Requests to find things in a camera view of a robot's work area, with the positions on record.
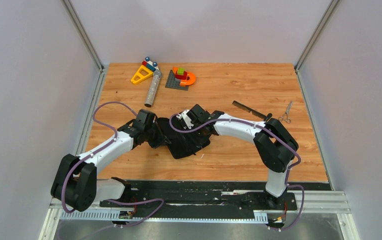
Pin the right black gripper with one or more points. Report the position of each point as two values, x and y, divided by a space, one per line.
202 140

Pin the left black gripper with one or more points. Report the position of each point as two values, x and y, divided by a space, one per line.
160 139

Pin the black zip tool case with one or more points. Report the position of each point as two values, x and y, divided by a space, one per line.
182 145

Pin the small silver scissors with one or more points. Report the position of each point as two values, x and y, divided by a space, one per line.
285 116

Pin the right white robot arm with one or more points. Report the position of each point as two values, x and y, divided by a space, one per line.
274 144

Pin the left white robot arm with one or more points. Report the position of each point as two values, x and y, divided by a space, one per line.
76 183

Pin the orange curved toy block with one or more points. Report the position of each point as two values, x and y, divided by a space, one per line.
191 79

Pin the silver glitter cylinder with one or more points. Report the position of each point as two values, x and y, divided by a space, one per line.
151 95

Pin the red toy block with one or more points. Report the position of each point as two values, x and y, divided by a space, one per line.
182 76

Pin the grey building block baseplate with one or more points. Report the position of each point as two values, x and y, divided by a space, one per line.
173 83

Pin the green toy cube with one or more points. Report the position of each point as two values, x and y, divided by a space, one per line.
180 71

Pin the black folding comb razor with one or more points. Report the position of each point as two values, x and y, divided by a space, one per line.
252 111

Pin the yellow triangle toy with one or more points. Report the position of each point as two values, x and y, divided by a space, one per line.
143 73

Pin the red blue toy car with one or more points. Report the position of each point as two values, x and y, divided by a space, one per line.
151 65

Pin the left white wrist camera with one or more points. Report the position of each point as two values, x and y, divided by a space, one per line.
145 117

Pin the aluminium frame rail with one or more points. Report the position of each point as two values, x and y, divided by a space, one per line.
70 9

